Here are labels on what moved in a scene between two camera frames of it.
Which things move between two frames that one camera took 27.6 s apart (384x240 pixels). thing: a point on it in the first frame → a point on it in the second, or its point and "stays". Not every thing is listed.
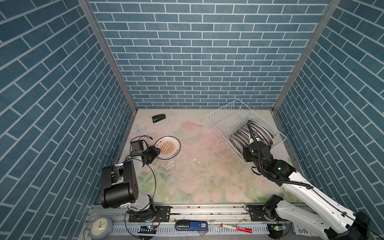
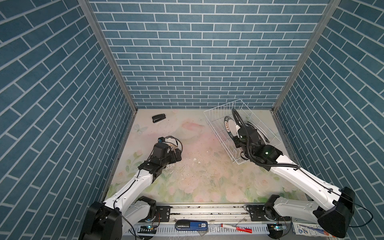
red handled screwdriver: (239, 229) stays
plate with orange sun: (170, 147) stays
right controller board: (275, 230) stays
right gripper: (246, 150) → (236, 141)
